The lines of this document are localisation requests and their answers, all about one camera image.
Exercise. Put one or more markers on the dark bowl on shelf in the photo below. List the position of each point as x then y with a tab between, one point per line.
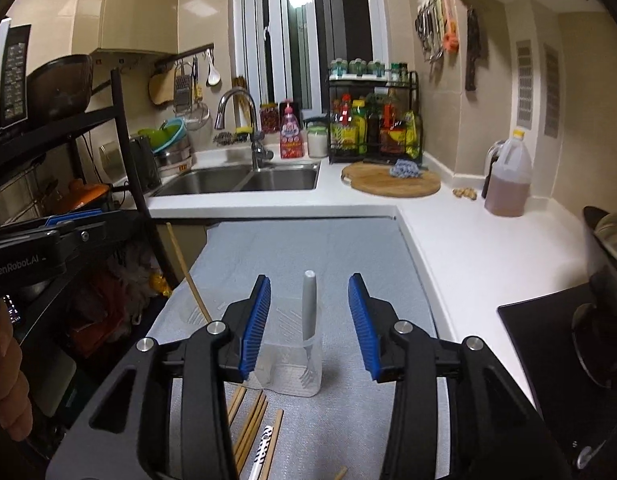
60	88

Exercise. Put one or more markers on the round wooden cutting board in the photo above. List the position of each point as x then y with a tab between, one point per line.
376	180

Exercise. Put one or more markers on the microwave oven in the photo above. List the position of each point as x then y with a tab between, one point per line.
13	57

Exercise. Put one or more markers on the green and blue bowls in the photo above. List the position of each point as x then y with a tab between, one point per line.
171	132

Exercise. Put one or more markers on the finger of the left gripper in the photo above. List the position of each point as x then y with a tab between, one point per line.
76	237
72	216

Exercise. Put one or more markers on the person's left hand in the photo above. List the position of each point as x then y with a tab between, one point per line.
16	416

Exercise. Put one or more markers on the hanging metal grater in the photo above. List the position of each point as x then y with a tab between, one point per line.
182	88

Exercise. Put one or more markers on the black gas stove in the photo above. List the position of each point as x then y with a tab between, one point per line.
567	345

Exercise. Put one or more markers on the black shelving unit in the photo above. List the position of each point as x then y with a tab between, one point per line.
28	147

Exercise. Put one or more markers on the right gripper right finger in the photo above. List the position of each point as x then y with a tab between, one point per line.
495	431

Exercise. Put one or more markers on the red dish soap bottle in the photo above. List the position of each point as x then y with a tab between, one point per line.
291	142

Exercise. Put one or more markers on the fork with grey handle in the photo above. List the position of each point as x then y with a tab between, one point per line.
309	315

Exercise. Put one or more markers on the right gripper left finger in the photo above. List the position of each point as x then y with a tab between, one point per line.
163	399

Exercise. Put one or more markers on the blue dish cloth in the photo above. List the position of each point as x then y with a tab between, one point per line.
405	169

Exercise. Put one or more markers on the white ceramic spoon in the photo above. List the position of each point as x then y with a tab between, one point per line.
261	452

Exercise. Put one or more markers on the hanging white ladle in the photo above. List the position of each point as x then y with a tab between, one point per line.
213	79

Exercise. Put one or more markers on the grey table mat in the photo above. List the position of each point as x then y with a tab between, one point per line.
333	419

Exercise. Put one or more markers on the stainless steel sink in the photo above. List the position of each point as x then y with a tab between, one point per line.
239	178

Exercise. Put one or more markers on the plastic oil jug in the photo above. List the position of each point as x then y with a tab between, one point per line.
510	178

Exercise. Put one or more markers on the chrome kitchen faucet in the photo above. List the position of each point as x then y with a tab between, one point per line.
259	153

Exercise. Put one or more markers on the clear plastic utensil holder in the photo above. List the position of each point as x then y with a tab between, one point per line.
289	362

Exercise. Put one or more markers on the hanging cleaver knife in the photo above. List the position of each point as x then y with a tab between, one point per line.
474	49

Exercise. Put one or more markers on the black wok with lid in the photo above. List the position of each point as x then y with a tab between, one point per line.
601	264

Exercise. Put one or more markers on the hanging wooden board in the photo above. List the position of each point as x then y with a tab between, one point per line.
161	88

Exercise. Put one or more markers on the ginger root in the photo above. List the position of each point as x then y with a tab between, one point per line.
469	193

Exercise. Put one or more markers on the steel pot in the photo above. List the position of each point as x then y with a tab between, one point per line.
19	198

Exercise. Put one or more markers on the window frame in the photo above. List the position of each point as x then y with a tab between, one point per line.
283	49

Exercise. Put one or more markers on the hanging utensils on rail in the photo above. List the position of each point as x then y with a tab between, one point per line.
436	28

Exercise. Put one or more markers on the red jar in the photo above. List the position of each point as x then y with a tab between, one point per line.
269	116

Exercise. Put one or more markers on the black condiment rack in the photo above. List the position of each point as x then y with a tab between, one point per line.
374	112

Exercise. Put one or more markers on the white jar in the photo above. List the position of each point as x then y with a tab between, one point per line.
317	141

